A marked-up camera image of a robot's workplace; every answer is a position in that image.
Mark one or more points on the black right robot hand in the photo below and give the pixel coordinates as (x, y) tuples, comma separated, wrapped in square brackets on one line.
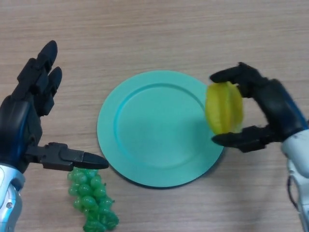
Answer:
[(277, 106)]

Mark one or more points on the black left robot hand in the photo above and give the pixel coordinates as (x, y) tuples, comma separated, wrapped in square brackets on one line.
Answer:
[(17, 125)]

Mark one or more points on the yellow starfruit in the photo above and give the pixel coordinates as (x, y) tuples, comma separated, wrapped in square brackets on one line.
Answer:
[(222, 108)]

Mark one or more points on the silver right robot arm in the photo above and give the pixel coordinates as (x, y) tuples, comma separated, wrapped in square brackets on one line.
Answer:
[(300, 164)]

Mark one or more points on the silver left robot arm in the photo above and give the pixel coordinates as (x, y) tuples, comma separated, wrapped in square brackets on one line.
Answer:
[(9, 193)]

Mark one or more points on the green round plate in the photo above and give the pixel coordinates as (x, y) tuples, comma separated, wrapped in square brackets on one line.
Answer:
[(157, 135)]

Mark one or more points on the green grape bunch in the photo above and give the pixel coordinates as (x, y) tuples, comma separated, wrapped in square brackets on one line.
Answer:
[(91, 193)]

